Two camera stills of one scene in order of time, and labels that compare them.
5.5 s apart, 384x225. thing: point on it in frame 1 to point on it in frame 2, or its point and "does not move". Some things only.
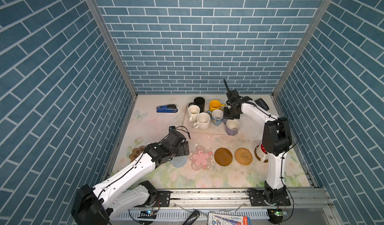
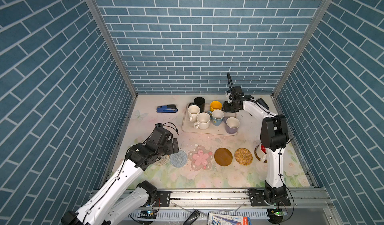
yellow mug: [215, 104] does not move
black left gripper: [182, 151] to [171, 149]
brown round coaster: [223, 156] does not move
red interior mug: [262, 153] does not move
